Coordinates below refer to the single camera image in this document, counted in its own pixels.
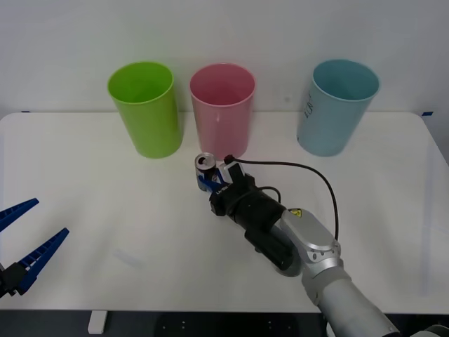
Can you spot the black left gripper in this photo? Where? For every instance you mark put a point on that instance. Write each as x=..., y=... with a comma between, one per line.
x=3, y=282

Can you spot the black drink can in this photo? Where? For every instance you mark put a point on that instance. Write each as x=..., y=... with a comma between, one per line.
x=203, y=166

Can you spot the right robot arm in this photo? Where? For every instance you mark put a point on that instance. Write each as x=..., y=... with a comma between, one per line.
x=315, y=245

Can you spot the pale blue plastic bin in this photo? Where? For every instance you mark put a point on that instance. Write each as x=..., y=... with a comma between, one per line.
x=329, y=126

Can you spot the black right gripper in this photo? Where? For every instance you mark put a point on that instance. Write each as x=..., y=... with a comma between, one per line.
x=228, y=196

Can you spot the pink plastic bin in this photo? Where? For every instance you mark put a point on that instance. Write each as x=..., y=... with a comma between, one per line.
x=224, y=126

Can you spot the green plastic bin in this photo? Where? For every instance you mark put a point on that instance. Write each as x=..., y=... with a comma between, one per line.
x=151, y=123

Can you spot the white table leg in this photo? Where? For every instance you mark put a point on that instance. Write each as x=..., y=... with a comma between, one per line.
x=97, y=322

